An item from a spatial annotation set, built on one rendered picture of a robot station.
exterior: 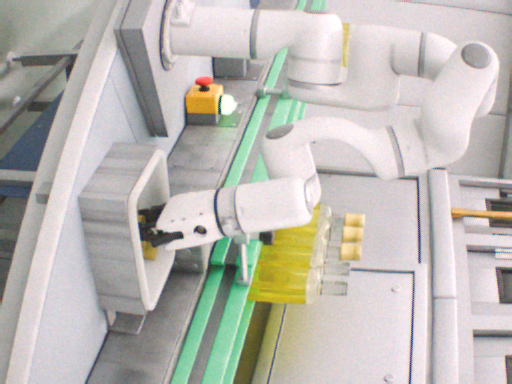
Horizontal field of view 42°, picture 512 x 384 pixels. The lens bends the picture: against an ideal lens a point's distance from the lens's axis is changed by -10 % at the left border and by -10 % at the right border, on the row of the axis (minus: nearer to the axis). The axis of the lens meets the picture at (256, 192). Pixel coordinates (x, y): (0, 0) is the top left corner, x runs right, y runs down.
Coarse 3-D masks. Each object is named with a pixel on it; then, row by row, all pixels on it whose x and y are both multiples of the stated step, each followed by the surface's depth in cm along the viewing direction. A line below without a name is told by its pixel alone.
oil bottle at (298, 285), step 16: (256, 272) 138; (272, 272) 138; (288, 272) 138; (304, 272) 138; (256, 288) 137; (272, 288) 137; (288, 288) 136; (304, 288) 135; (320, 288) 136; (304, 304) 137
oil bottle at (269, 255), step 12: (264, 252) 143; (276, 252) 143; (288, 252) 143; (300, 252) 143; (312, 252) 142; (276, 264) 141; (288, 264) 140; (300, 264) 140; (312, 264) 140; (324, 264) 141
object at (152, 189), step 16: (160, 160) 117; (144, 176) 108; (160, 176) 119; (144, 192) 121; (160, 192) 121; (128, 208) 105; (144, 208) 123; (160, 256) 126; (144, 272) 110; (160, 272) 123; (144, 288) 111; (160, 288) 119; (144, 304) 113
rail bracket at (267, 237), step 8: (264, 232) 125; (272, 232) 126; (240, 240) 127; (248, 240) 126; (264, 240) 125; (272, 240) 125; (240, 248) 128; (240, 256) 129; (240, 264) 130; (240, 272) 132; (240, 280) 132; (248, 280) 132
